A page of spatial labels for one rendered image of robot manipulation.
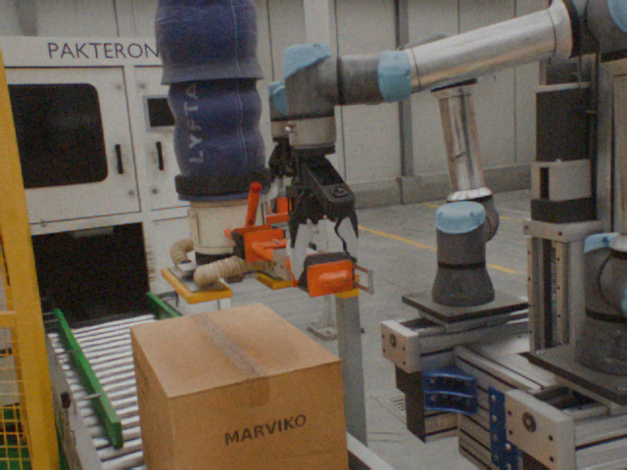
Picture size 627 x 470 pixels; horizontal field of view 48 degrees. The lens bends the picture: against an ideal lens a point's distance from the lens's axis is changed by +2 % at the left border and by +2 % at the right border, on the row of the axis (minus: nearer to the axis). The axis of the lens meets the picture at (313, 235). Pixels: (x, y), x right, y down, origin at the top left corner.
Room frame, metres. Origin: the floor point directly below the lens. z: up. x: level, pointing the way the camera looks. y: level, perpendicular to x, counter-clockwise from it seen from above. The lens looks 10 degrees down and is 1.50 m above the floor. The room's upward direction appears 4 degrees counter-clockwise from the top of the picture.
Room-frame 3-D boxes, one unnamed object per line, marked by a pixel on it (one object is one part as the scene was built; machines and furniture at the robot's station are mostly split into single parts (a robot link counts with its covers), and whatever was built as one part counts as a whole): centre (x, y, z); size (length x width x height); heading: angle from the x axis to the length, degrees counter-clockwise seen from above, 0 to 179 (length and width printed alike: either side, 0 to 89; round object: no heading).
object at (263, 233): (1.40, 0.11, 1.26); 0.10 x 0.08 x 0.06; 111
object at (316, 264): (1.07, -0.01, 1.25); 0.08 x 0.07 x 0.05; 21
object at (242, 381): (1.71, 0.25, 0.75); 0.60 x 0.40 x 0.40; 22
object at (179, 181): (1.63, 0.20, 1.37); 0.23 x 0.23 x 0.04
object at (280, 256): (1.20, 0.04, 1.25); 0.07 x 0.07 x 0.04; 21
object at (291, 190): (1.09, -0.01, 1.40); 0.09 x 0.08 x 0.12; 20
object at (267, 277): (1.67, 0.12, 1.15); 0.34 x 0.10 x 0.05; 21
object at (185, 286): (1.60, 0.29, 1.15); 0.34 x 0.10 x 0.05; 21
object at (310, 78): (1.09, -0.01, 1.56); 0.09 x 0.08 x 0.11; 85
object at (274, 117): (1.99, 0.06, 1.56); 0.09 x 0.08 x 0.11; 64
